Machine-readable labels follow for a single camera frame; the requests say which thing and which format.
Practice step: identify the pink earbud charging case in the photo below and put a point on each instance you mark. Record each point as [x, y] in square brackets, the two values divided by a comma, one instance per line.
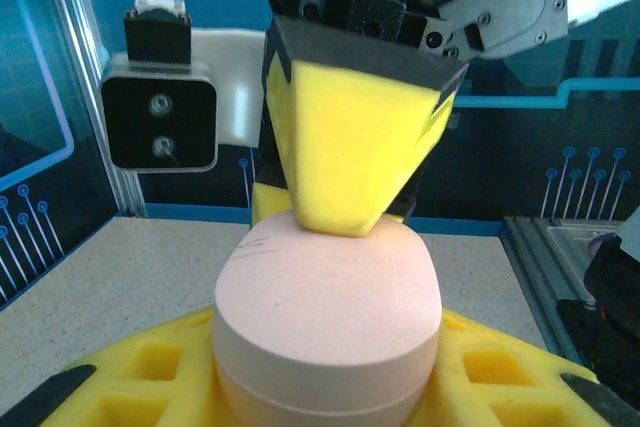
[325, 322]

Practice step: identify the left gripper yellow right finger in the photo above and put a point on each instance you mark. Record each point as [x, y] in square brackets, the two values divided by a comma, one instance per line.
[500, 387]

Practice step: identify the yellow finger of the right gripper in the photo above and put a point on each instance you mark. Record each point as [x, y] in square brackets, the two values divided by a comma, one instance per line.
[355, 137]
[270, 204]

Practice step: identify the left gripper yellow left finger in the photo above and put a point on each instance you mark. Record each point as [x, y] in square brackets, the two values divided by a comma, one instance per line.
[140, 387]

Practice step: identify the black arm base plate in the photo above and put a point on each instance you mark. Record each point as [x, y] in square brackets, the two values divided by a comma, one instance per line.
[600, 347]

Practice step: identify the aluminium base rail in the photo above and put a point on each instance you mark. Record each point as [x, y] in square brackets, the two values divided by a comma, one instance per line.
[540, 247]

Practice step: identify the aluminium frame post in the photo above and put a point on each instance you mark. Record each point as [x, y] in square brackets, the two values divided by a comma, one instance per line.
[80, 22]

